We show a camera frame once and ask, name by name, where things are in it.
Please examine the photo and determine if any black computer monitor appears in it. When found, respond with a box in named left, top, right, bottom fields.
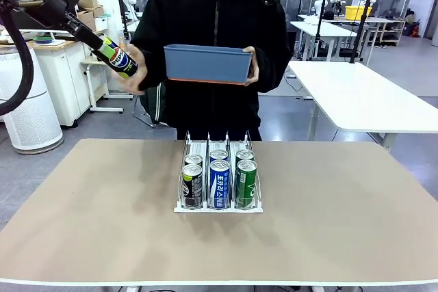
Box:
left=10, top=0, right=81, bottom=33

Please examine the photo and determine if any small beige side table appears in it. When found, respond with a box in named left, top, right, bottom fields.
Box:
left=81, top=57, right=134, bottom=114

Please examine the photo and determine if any person's left hand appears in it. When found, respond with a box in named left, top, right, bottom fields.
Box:
left=243, top=45, right=261, bottom=87

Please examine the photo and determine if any white wire can dispenser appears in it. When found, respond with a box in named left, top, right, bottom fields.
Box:
left=173, top=129, right=265, bottom=213

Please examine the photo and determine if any white cylindrical air purifier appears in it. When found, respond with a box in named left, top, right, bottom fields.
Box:
left=0, top=45, right=65, bottom=155

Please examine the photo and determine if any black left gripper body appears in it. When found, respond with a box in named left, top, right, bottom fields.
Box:
left=32, top=0, right=81, bottom=31

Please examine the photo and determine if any metal chair frame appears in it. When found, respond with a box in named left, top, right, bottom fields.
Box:
left=132, top=95, right=158, bottom=129

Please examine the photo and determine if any white background desk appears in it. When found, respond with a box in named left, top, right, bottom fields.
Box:
left=290, top=20, right=359, bottom=62

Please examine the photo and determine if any blue plastic basket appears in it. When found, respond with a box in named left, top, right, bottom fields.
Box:
left=163, top=44, right=255, bottom=85

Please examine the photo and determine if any grey background desk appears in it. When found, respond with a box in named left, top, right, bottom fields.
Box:
left=333, top=14, right=408, bottom=47

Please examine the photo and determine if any black tripod stand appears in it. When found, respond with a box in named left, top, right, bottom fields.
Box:
left=348, top=0, right=376, bottom=64
left=313, top=0, right=331, bottom=62

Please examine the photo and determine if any person in black jacket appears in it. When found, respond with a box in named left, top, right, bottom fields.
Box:
left=129, top=0, right=292, bottom=141

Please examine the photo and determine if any yellow plastic bin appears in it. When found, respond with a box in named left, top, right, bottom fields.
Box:
left=344, top=5, right=373, bottom=21

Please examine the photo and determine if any person's left forearm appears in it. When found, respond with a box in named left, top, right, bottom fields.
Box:
left=255, top=47, right=292, bottom=94

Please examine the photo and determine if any white desk cabinet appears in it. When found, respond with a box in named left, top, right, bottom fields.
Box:
left=32, top=31, right=99, bottom=127

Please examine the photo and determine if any person's right hand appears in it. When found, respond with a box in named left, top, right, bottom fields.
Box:
left=115, top=44, right=149, bottom=95

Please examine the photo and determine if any blue Pocari Sweat can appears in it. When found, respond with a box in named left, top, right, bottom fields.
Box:
left=209, top=148, right=229, bottom=163
left=209, top=159, right=231, bottom=209

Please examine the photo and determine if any green Chilsung cider can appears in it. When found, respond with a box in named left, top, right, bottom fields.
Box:
left=235, top=148, right=255, bottom=162
left=235, top=159, right=258, bottom=209

